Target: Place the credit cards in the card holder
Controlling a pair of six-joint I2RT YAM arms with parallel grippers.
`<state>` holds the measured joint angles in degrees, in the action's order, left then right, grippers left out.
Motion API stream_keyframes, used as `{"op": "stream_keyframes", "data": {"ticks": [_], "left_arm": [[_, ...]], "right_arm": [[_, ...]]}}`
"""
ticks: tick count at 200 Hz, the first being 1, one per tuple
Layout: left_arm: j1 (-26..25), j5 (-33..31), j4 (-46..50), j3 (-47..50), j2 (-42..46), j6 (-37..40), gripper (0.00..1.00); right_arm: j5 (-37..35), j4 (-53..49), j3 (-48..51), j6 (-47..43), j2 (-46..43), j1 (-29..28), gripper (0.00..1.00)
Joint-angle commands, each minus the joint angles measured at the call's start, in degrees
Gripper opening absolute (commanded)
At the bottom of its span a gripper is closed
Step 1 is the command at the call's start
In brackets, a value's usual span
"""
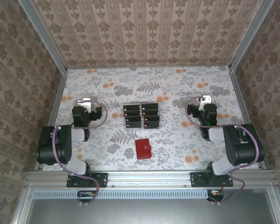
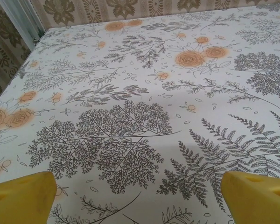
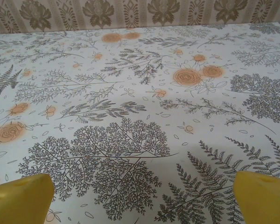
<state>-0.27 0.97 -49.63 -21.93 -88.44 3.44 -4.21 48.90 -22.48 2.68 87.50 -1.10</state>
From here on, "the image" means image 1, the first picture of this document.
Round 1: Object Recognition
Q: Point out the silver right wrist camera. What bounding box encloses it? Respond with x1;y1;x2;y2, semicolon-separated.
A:
199;95;212;110

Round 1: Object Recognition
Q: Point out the grey metal sheet panel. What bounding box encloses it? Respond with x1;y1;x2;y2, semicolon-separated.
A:
28;198;275;224

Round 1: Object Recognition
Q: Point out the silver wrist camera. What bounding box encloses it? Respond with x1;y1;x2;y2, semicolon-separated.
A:
199;95;212;110
77;98;92;112

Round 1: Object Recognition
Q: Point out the black controller board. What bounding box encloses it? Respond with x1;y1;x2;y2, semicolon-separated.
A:
77;190;100;203
206;189;225;203

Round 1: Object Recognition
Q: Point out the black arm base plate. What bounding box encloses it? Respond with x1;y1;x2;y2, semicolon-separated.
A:
67;172;108;188
190;172;234;188

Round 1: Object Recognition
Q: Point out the slotted light blue cable duct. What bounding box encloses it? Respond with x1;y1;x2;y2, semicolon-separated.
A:
34;189;210;199

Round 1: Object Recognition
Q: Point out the aluminium table side rail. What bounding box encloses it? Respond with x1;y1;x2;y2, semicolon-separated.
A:
34;69;69;172
228;67;267;170

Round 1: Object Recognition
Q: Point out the red leather card holder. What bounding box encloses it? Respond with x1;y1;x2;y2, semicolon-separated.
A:
134;138;151;161

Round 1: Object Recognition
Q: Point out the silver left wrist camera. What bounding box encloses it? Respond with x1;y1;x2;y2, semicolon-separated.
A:
77;98;92;112

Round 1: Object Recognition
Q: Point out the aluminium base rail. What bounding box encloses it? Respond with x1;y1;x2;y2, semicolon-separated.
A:
25;170;277;187

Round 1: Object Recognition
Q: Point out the clear acrylic card stand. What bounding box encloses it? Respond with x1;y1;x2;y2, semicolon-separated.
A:
122;102;160;131

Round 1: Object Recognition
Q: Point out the aluminium corner post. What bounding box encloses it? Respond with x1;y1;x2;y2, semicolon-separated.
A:
228;0;273;72
17;0;69;75

